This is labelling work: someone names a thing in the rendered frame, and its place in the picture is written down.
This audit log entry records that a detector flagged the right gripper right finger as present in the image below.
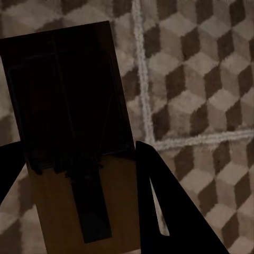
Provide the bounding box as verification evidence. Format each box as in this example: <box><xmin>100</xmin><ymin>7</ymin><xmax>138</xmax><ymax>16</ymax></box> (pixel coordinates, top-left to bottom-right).
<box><xmin>135</xmin><ymin>141</ymin><xmax>230</xmax><ymax>254</ymax></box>

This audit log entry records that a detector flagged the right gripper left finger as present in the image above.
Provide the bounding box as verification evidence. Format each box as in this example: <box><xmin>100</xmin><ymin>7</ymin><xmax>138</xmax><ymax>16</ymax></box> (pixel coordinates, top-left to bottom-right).
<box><xmin>0</xmin><ymin>141</ymin><xmax>25</xmax><ymax>204</ymax></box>

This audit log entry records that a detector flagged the mousetrap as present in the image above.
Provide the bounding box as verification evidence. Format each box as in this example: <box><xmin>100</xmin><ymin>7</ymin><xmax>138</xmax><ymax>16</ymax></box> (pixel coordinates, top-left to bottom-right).
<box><xmin>0</xmin><ymin>20</ymin><xmax>141</xmax><ymax>254</ymax></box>

